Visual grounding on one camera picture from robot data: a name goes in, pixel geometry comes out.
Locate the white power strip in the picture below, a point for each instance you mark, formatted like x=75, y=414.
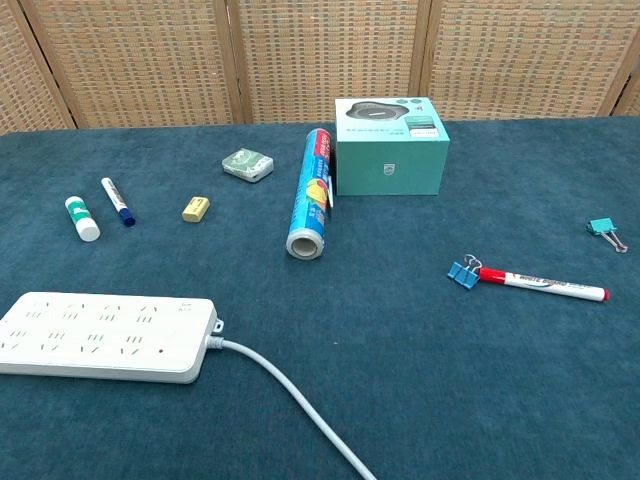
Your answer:
x=100, y=340

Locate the plastic wrap roll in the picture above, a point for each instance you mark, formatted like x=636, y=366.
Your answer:
x=311, y=195

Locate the teal product box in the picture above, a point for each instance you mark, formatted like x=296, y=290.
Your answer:
x=390, y=155

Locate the yellow eraser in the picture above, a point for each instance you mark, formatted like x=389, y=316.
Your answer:
x=195, y=209

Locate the blue tablecloth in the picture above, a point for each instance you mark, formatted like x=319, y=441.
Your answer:
x=400, y=360

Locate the blue binder clip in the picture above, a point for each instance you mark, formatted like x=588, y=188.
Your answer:
x=464, y=274

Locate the woven folding screen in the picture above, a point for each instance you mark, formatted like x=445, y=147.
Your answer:
x=320, y=55

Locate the blue whiteboard marker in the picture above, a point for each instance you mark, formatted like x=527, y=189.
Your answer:
x=117, y=200

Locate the red whiteboard marker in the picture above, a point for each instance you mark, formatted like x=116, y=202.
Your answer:
x=540, y=284

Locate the green white glue stick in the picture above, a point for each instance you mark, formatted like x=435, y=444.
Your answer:
x=81, y=218

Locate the teal binder clip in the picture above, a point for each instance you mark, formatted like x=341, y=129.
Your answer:
x=602, y=227

